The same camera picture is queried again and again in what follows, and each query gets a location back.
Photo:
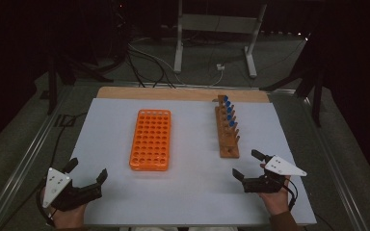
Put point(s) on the person's right hand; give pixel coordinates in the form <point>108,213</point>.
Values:
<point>276,202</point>

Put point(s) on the black tripod stand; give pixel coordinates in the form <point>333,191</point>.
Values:
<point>317,102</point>
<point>52,89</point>

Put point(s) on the person's left hand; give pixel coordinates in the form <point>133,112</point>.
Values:
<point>67,218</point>

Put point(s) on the black floor bracket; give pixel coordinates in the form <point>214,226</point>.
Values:
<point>65,120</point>

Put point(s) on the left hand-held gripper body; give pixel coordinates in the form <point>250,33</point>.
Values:
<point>61,195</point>

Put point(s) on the grey metal frame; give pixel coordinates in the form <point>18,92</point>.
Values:
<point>19,173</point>

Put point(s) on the orange plastic test tube rack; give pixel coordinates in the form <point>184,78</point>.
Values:
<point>151,141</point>

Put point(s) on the white board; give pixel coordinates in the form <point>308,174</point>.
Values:
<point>199,192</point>

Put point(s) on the white plug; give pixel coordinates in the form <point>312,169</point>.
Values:
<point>220,67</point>

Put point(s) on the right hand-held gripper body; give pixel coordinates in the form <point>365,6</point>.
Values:
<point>266,184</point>

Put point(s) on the wooden test tube rack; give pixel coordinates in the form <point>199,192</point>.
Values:
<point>228,150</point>

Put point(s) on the grey metal stand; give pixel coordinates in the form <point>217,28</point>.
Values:
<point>218,24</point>

